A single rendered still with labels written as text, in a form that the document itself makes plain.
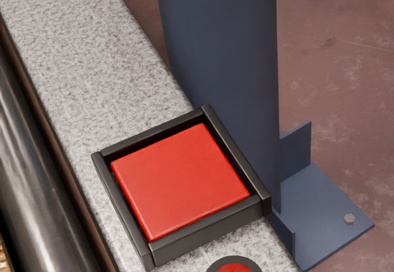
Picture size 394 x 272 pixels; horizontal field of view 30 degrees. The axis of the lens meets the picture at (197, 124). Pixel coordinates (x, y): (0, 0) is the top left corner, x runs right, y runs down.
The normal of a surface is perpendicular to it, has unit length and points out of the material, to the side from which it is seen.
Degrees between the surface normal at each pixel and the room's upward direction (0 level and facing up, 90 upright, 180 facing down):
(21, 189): 4
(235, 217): 90
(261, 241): 0
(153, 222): 0
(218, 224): 90
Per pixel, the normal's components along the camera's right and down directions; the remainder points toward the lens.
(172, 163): -0.10, -0.64
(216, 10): 0.03, 0.76
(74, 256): 0.38, -0.75
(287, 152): 0.54, 0.61
